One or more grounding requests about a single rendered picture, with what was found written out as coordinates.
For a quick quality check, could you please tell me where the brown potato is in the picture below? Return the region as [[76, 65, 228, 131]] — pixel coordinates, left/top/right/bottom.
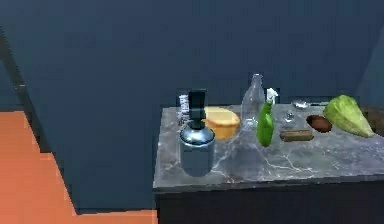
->
[[305, 114, 333, 134]]

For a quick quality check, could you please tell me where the yellow bread loaf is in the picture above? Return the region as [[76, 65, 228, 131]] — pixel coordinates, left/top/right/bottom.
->
[[203, 106, 241, 141]]

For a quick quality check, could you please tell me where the silver spoon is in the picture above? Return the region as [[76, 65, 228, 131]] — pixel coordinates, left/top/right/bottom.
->
[[292, 99, 329, 110]]

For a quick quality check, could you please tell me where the brown wooden block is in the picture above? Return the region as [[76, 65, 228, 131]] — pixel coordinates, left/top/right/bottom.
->
[[279, 129, 315, 143]]

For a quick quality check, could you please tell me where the clear glass bottle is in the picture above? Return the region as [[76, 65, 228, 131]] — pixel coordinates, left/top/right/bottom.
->
[[240, 73, 266, 130]]

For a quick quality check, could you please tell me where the dark marble-top counter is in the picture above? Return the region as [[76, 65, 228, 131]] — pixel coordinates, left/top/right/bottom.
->
[[152, 101, 384, 224]]

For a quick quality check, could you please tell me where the green spray bottle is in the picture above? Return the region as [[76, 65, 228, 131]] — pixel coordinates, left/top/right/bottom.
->
[[256, 87, 279, 148]]

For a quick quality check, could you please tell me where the green lettuce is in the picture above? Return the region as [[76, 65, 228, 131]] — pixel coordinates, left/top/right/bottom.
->
[[322, 94, 376, 139]]

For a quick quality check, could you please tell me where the silver kettle with black handle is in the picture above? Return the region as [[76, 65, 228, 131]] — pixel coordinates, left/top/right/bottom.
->
[[178, 89, 216, 178]]

